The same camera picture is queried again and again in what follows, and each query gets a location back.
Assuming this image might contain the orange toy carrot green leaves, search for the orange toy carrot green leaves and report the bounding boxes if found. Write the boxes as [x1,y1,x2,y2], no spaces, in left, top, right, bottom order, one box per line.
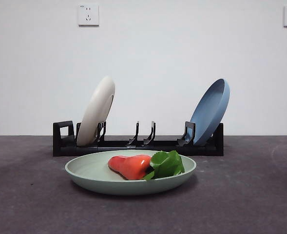
[107,150,186,181]

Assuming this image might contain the green plate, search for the green plate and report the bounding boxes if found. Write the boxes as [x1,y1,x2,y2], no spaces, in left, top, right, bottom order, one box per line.
[64,150,197,196]

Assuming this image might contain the cream plate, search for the cream plate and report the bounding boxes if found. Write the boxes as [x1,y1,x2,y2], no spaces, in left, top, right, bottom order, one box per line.
[76,75,116,147]

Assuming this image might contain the blue plate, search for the blue plate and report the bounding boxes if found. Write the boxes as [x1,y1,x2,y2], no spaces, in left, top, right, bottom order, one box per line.
[190,78,231,145]

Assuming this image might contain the black plate rack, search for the black plate rack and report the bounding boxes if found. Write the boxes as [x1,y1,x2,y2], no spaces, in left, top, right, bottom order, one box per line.
[52,120,225,157]

